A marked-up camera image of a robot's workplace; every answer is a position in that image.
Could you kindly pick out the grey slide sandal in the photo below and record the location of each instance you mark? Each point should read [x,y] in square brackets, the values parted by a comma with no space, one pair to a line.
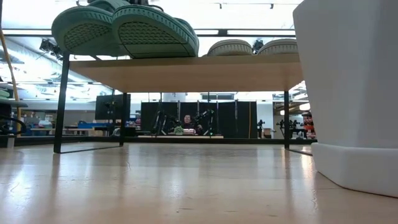
[230,48]
[278,46]

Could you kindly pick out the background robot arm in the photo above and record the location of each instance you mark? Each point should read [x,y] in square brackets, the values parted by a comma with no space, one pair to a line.
[163,123]
[206,121]

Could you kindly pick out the person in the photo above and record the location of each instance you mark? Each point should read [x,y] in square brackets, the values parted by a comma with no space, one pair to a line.
[188,123]

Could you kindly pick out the black partition panels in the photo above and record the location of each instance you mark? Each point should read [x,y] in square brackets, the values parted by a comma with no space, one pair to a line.
[230,119]

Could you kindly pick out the black monitor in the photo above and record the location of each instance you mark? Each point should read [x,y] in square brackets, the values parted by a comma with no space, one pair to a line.
[105,107]

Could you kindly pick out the white planter pot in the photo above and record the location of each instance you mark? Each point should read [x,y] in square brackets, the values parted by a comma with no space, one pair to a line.
[351,93]

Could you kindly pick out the grey desk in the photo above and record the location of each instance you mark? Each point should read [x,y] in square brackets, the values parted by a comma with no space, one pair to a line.
[14,103]

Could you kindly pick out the mint-green case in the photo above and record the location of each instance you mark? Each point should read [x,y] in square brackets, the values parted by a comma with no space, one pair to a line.
[3,92]

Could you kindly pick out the black table frame rail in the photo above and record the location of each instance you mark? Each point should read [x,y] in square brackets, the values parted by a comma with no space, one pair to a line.
[186,140]

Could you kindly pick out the wooden shelf black metal frame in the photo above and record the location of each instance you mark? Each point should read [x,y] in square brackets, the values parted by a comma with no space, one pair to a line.
[186,73]

